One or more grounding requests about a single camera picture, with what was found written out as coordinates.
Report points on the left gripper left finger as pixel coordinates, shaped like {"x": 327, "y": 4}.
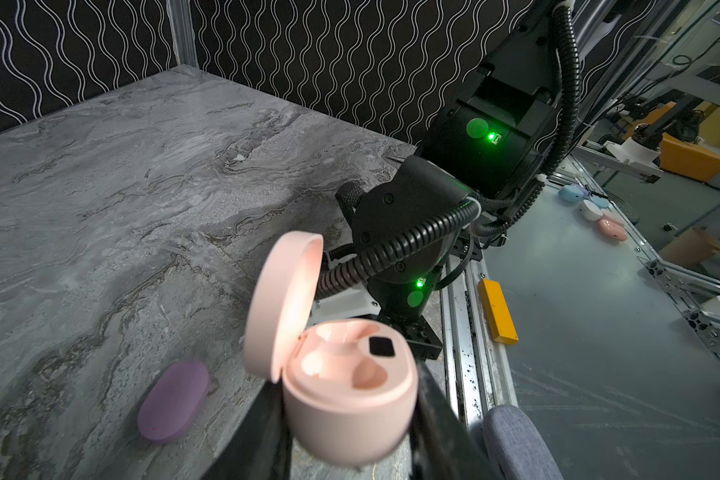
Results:
{"x": 261, "y": 447}

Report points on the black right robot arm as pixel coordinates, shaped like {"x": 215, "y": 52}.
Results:
{"x": 479, "y": 168}

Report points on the yellow block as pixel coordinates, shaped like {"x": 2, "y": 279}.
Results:
{"x": 497, "y": 313}

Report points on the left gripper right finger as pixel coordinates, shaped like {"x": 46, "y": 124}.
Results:
{"x": 441, "y": 447}

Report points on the aluminium front rail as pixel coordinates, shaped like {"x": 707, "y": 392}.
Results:
{"x": 477, "y": 371}

